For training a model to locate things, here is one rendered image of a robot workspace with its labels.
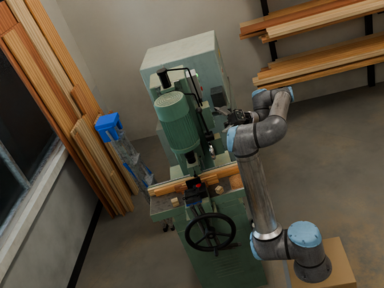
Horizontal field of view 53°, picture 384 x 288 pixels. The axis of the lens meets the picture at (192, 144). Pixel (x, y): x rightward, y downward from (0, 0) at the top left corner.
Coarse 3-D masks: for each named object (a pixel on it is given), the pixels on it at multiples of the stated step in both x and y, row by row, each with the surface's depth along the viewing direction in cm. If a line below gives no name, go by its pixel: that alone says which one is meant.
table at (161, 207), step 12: (228, 180) 230; (180, 192) 235; (228, 192) 222; (240, 192) 221; (156, 204) 232; (168, 204) 229; (180, 204) 225; (216, 204) 225; (156, 216) 226; (168, 216) 227
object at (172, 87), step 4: (164, 68) 211; (156, 72) 210; (160, 72) 208; (164, 72) 208; (160, 76) 209; (164, 76) 209; (168, 76) 212; (160, 80) 212; (164, 80) 210; (168, 80) 211; (164, 84) 212; (168, 84) 212; (172, 84) 216; (164, 88) 213; (168, 88) 213; (172, 88) 212; (164, 92) 213; (168, 92) 214
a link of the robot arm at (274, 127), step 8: (280, 88) 217; (288, 88) 213; (272, 96) 215; (280, 96) 203; (288, 96) 207; (272, 104) 218; (280, 104) 191; (288, 104) 199; (272, 112) 182; (280, 112) 180; (264, 120) 169; (272, 120) 167; (280, 120) 169; (256, 128) 166; (264, 128) 165; (272, 128) 165; (280, 128) 166; (264, 136) 164; (272, 136) 165; (280, 136) 167; (264, 144) 166; (272, 144) 168
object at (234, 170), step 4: (232, 168) 232; (236, 168) 231; (216, 172) 234; (220, 172) 233; (224, 172) 232; (228, 172) 232; (232, 172) 233; (236, 172) 233; (204, 176) 234; (220, 176) 233; (224, 176) 234; (176, 184) 236; (164, 188) 236; (168, 188) 235; (172, 188) 235; (156, 192) 236; (160, 192) 236; (164, 192) 237; (168, 192) 237
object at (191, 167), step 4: (196, 156) 231; (196, 160) 227; (188, 164) 226; (192, 164) 225; (196, 164) 224; (188, 168) 224; (192, 168) 224; (196, 168) 224; (200, 168) 227; (192, 172) 225; (196, 172) 225; (200, 172) 226; (192, 176) 227
